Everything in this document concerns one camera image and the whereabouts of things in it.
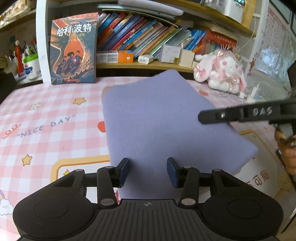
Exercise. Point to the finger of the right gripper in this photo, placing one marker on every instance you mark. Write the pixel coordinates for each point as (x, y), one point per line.
(220, 115)

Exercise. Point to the white charger cube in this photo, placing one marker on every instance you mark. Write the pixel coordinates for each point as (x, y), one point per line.
(145, 59)

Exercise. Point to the white tablet on books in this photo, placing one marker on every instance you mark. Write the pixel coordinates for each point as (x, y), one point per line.
(146, 7)

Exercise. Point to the purple and brown sweater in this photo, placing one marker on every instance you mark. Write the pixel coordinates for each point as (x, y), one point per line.
(156, 118)

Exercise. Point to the white jar green lid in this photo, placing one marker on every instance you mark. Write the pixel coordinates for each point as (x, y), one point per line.
(32, 67)

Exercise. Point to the orange white toothpaste box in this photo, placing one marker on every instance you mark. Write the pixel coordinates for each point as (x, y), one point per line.
(114, 57)

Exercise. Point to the Harry Potter book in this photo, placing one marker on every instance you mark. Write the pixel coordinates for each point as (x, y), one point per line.
(72, 49)

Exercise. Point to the red tassel ornament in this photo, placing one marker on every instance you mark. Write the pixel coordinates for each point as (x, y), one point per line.
(19, 57)

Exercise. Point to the white note card box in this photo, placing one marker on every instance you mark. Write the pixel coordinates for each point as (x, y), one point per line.
(169, 54)

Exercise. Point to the pink white bunny plush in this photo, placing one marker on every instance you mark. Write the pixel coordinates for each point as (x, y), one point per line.
(221, 70)

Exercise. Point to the cream pen holder box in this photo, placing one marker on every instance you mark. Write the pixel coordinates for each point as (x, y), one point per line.
(186, 58)

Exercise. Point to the wooden shelf board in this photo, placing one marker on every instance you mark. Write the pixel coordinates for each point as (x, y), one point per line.
(155, 65)

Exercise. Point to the person right hand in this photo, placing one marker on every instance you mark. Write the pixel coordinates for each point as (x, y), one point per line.
(287, 148)

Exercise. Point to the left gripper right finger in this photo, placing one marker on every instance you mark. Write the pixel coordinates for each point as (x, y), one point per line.
(185, 179)

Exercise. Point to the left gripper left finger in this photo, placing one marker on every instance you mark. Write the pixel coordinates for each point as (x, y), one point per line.
(108, 178)

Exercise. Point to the row of colourful books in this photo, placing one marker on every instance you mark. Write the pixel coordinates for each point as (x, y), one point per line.
(146, 35)

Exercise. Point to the pink checkered desk mat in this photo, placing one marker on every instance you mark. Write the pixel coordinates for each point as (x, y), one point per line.
(49, 130)

